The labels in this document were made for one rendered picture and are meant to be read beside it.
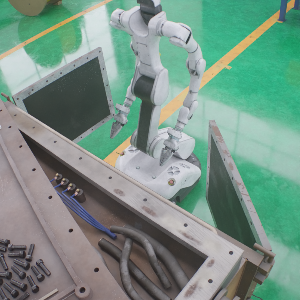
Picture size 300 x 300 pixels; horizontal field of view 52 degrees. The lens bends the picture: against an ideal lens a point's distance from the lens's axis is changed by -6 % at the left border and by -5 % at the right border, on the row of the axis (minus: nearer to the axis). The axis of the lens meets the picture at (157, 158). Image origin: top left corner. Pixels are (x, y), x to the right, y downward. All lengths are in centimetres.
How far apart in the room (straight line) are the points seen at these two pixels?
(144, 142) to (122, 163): 32
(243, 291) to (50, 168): 88
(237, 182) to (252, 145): 193
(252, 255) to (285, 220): 162
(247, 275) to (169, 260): 28
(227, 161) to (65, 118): 120
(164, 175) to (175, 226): 142
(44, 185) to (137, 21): 117
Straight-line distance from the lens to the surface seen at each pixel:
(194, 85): 203
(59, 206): 103
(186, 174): 239
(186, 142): 250
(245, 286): 119
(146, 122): 216
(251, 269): 106
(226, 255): 90
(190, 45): 182
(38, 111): 199
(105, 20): 590
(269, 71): 420
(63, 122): 213
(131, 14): 191
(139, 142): 225
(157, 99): 201
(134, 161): 251
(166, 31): 174
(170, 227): 94
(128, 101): 231
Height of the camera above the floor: 214
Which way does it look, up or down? 46 degrees down
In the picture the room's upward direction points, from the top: 7 degrees counter-clockwise
